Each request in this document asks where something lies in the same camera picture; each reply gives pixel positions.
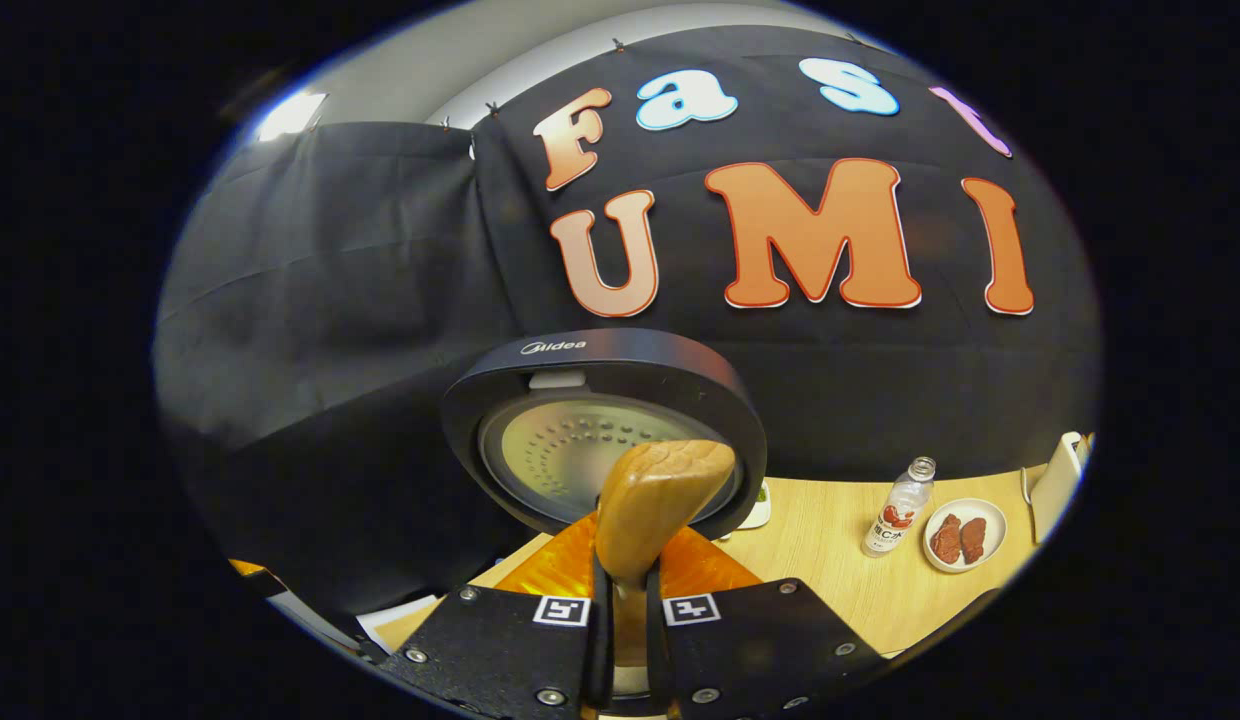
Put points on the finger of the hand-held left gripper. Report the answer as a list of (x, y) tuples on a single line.
[(260, 578)]

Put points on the wooden spoon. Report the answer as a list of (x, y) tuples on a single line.
[(650, 510)]

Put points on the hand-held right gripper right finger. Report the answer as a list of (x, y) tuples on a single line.
[(750, 650)]

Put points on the clear drink bottle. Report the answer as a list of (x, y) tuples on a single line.
[(895, 515)]

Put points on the white round plate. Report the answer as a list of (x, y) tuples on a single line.
[(995, 525)]

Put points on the white compartment snack dish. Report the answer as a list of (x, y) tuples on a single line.
[(755, 510)]

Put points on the silver black rice cooker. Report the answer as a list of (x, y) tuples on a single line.
[(630, 365)]

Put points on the white toaster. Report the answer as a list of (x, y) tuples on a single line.
[(1058, 490)]

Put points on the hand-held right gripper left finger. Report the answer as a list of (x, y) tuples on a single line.
[(500, 650)]

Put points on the red meat slice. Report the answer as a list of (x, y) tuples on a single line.
[(946, 540), (974, 540)]

